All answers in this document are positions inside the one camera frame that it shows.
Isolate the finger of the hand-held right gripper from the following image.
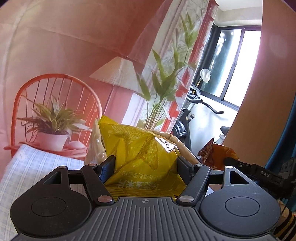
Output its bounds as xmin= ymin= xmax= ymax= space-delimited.
xmin=223 ymin=157 xmax=256 ymax=173

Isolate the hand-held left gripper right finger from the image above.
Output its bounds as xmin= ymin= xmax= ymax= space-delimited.
xmin=177 ymin=156 xmax=250 ymax=205

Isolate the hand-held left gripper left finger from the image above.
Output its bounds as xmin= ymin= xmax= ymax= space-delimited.
xmin=43 ymin=156 xmax=116 ymax=206

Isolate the brown cardboard box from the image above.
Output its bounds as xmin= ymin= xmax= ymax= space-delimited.
xmin=84 ymin=119 xmax=202 ymax=166

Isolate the orange snack bag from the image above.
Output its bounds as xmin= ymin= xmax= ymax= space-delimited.
xmin=198 ymin=138 xmax=240 ymax=171

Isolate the yellow snack bag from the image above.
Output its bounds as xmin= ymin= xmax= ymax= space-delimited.
xmin=98 ymin=115 xmax=188 ymax=199

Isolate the black exercise bike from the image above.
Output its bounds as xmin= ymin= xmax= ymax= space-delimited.
xmin=172 ymin=86 xmax=231 ymax=151

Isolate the checked blue tablecloth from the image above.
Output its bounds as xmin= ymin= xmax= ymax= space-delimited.
xmin=0 ymin=144 xmax=86 ymax=241

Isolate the light wooden board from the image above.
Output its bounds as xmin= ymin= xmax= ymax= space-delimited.
xmin=223 ymin=0 xmax=296 ymax=161

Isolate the white plastic bag on pole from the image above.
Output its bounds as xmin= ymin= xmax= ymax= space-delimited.
xmin=198 ymin=68 xmax=211 ymax=87

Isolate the dark framed window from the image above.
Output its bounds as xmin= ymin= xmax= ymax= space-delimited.
xmin=209 ymin=23 xmax=263 ymax=111

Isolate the printed room wall backdrop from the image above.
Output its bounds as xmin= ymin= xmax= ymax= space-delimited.
xmin=0 ymin=0 xmax=219 ymax=163

